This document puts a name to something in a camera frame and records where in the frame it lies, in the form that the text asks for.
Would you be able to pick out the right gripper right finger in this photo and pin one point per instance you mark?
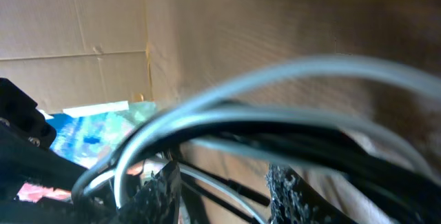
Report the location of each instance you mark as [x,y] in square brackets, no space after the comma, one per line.
[293,200]

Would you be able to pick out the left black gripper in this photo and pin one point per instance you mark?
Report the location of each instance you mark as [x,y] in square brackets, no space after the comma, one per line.
[26,158]

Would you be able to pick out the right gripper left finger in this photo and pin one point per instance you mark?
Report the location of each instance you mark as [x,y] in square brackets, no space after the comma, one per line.
[158,200]

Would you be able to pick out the cardboard box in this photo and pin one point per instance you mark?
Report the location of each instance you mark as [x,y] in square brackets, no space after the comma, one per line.
[69,53]

